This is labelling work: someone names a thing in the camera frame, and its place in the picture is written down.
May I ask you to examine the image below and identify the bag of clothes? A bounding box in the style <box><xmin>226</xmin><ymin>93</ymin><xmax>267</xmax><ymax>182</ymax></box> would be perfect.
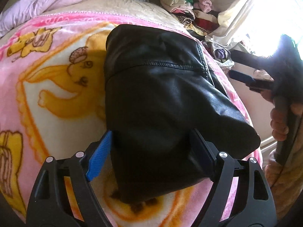
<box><xmin>202</xmin><ymin>41</ymin><xmax>235</xmax><ymax>70</ymax></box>

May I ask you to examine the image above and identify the person right hand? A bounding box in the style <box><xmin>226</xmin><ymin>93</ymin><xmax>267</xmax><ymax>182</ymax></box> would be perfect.
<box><xmin>270</xmin><ymin>103</ymin><xmax>302</xmax><ymax>141</ymax></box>

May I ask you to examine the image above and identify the lilac quilted duvet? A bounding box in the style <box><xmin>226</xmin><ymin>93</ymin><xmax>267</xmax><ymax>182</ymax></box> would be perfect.
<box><xmin>1</xmin><ymin>0</ymin><xmax>85</xmax><ymax>37</ymax></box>

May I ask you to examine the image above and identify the cream curtain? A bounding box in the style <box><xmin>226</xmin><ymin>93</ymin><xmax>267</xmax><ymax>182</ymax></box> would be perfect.
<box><xmin>205</xmin><ymin>0</ymin><xmax>256</xmax><ymax>49</ymax></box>

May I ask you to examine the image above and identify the pink cartoon fleece blanket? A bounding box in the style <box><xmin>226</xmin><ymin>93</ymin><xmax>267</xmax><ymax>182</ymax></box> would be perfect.
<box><xmin>0</xmin><ymin>11</ymin><xmax>264</xmax><ymax>227</ymax></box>

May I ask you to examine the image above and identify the black leather jacket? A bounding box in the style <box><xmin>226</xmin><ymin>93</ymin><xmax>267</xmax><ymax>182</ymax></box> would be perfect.
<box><xmin>104</xmin><ymin>24</ymin><xmax>260</xmax><ymax>203</ymax></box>

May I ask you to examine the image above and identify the beige bed cover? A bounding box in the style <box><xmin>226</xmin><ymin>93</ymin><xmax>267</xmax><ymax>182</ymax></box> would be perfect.
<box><xmin>0</xmin><ymin>0</ymin><xmax>185</xmax><ymax>48</ymax></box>

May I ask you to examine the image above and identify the pile of folded clothes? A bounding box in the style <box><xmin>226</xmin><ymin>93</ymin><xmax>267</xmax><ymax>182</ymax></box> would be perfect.
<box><xmin>160</xmin><ymin>0</ymin><xmax>219</xmax><ymax>40</ymax></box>

